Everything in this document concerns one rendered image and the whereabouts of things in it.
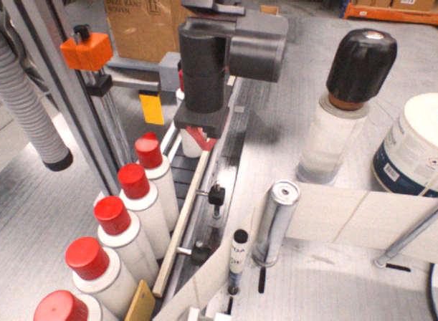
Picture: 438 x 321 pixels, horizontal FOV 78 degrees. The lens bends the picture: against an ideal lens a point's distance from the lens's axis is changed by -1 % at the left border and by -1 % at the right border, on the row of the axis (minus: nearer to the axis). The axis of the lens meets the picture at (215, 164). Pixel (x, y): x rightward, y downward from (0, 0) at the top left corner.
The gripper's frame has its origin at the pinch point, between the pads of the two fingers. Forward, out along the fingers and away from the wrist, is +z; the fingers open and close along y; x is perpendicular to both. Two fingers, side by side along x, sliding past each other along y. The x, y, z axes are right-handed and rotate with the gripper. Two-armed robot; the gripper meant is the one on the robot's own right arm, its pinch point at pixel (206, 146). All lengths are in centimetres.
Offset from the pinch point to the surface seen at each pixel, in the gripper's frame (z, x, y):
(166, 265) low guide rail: 9.9, 2.3, -17.4
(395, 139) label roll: 3.7, -34.4, 13.8
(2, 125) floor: 102, 186, 87
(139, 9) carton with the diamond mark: -1, 36, 55
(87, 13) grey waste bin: 59, 164, 201
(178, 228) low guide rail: 9.9, 2.4, -10.8
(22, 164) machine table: 19, 49, 2
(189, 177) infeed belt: 13.5, 4.9, 3.2
